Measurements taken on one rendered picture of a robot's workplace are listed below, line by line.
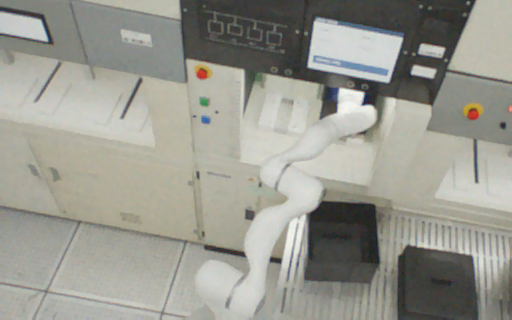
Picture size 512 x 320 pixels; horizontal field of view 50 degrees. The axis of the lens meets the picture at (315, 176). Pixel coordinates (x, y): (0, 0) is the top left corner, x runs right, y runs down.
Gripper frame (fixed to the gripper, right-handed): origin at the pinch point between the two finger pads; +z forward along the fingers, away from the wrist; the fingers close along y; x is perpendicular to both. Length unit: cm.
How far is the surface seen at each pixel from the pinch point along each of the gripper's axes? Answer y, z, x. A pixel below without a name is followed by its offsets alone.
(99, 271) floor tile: -110, -55, -120
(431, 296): 45, -75, -33
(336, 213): 4, -45, -35
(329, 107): -7.5, -9.0, -11.6
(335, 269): 7, -72, -32
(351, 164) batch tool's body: 7.0, -20.0, -32.8
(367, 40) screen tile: 0, -30, 43
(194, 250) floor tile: -65, -32, -120
